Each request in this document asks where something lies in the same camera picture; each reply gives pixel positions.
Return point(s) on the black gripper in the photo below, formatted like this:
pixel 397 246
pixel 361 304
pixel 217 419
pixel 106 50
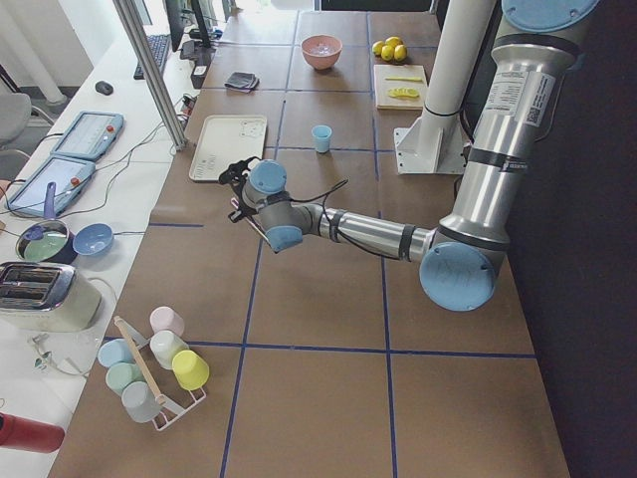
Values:
pixel 247 215

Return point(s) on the steel black muddler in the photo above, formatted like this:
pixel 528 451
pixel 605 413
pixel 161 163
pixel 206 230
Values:
pixel 254 224

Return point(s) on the clear ice cubes pile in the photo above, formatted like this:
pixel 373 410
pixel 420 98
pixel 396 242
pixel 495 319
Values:
pixel 321 50

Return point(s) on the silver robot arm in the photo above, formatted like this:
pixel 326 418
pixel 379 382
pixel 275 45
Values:
pixel 536 44

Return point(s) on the light blue cup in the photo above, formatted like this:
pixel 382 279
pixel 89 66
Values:
pixel 321 136

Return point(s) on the pink cup on rack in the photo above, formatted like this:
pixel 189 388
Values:
pixel 164 318

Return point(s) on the white cup on rack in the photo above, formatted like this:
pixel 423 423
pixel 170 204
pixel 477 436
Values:
pixel 165 345

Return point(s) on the white cup rack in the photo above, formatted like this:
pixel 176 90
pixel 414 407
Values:
pixel 171 410

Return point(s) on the blue cup on rack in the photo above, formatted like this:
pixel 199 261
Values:
pixel 114 351

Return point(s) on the green cup on rack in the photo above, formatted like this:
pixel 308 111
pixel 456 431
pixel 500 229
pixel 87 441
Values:
pixel 121 374

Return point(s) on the grey cup on rack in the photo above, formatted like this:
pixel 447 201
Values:
pixel 139 402

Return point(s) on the cream bear tray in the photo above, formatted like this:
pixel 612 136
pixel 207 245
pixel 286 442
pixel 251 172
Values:
pixel 226 139

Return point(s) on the folded grey cloth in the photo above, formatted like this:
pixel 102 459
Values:
pixel 242 82

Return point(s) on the blue bowl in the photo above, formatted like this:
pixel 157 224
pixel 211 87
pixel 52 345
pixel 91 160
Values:
pixel 93 240

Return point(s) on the upper teach pendant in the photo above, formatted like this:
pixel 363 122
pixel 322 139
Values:
pixel 89 136

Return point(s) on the teach pendant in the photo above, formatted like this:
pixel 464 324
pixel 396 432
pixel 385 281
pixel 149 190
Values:
pixel 71 175
pixel 89 136

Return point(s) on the lower teach pendant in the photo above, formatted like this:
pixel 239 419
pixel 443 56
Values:
pixel 71 175

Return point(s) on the black computer mouse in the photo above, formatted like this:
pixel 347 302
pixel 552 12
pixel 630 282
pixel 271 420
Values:
pixel 104 88

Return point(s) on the blue saucepan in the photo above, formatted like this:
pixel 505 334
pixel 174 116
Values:
pixel 49 240

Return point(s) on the pink bowl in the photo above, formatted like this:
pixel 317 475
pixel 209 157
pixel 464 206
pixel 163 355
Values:
pixel 321 63

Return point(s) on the black keyboard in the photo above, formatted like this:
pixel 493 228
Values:
pixel 159 46

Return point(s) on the lemon slices row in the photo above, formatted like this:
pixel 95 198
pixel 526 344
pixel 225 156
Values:
pixel 403 93

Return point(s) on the cream toaster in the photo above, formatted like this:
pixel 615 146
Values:
pixel 47 297

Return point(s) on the wooden cutting board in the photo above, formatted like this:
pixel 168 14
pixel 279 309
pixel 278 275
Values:
pixel 400 87

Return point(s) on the yellow plastic knife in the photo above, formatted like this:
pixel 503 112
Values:
pixel 404 79

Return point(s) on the yellow lemon near left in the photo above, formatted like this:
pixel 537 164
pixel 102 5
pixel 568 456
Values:
pixel 377 48

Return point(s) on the yellow lemon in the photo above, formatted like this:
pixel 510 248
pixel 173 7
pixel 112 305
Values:
pixel 400 53
pixel 387 53
pixel 377 48
pixel 393 41

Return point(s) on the yellow lemon near right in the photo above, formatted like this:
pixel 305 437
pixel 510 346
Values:
pixel 387 53

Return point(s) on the yellow lemon far right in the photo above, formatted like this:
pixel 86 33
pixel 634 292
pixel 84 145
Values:
pixel 400 53

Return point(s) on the yellow lemon far left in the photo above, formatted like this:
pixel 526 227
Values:
pixel 393 41

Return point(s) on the red bottle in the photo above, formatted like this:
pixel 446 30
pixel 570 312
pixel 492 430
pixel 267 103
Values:
pixel 25 434

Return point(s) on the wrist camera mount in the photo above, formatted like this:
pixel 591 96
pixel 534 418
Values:
pixel 237 172

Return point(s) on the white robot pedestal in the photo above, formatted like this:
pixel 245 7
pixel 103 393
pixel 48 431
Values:
pixel 434 143

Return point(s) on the aluminium frame post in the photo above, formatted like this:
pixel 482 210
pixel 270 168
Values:
pixel 133 28

